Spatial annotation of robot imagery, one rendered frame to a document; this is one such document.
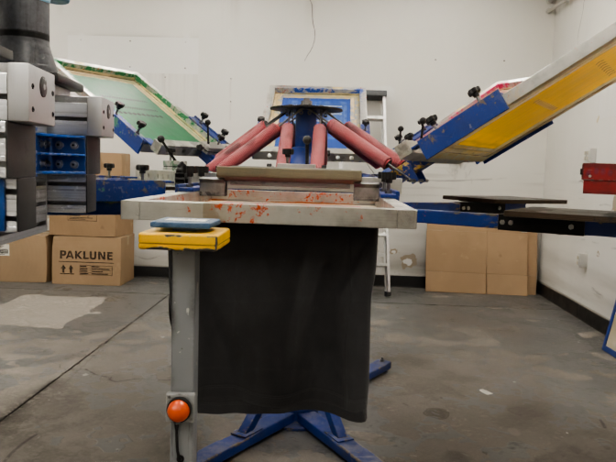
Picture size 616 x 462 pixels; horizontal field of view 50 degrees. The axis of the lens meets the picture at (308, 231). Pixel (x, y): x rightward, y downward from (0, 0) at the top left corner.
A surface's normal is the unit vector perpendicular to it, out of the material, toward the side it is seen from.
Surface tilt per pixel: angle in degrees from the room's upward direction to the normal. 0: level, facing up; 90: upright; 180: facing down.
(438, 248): 78
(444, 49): 90
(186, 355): 90
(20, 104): 90
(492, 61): 90
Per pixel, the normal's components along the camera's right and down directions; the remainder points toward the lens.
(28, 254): 0.01, 0.09
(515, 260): -0.04, -0.11
